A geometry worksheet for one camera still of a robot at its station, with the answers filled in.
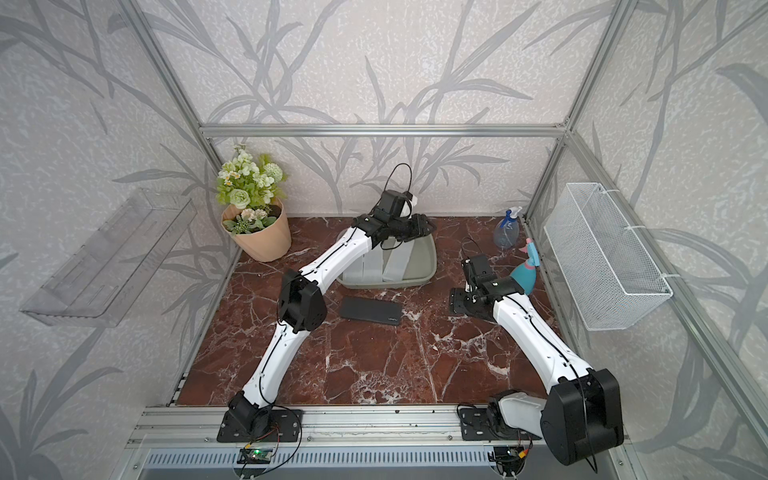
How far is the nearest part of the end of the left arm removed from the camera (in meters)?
0.74

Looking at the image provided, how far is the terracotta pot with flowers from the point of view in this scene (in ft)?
2.95

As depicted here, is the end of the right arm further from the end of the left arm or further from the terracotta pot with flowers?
the terracotta pot with flowers

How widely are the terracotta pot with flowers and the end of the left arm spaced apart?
366 mm
